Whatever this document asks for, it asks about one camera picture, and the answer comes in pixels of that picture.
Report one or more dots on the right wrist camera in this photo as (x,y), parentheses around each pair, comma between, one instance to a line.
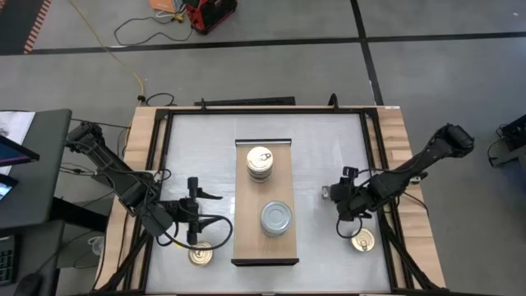
(351,172)

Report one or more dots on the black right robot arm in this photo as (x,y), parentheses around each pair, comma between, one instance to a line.
(411,168)

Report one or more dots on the black flat bar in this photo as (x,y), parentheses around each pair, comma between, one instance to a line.
(246,101)

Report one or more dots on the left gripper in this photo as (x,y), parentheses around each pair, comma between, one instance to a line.
(189,211)

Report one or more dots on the black keyboard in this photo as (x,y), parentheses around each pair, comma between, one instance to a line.
(6,261)

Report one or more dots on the black mat with orange stripes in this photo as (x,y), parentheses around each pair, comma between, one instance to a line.
(16,24)

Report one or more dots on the grey lid tuna can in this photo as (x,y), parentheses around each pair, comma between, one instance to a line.
(259,176)

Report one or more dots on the black computer mouse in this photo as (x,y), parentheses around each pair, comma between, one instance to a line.
(29,284)

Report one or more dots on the clear plastic cup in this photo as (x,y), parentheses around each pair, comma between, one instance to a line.
(96,246)

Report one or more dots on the black metal table frame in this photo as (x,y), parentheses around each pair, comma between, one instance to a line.
(267,111)

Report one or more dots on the white paper sheet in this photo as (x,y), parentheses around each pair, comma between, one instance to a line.
(16,123)

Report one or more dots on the silver-lid can stack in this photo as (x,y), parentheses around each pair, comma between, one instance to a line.
(276,215)

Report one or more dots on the grey side desk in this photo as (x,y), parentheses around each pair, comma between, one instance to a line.
(45,172)

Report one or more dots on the gold-top can stack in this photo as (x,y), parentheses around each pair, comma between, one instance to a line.
(259,181)

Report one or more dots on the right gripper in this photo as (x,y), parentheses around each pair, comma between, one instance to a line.
(351,201)

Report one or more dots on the orange flat package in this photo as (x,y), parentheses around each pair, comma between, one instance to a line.
(162,5)

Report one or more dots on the red and black box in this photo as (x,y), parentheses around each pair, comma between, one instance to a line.
(209,14)

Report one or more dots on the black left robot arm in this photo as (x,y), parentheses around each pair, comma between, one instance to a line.
(119,177)

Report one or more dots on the black floor device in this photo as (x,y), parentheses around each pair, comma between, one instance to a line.
(511,140)

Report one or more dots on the small black tablet screen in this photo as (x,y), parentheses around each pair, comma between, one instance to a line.
(5,187)

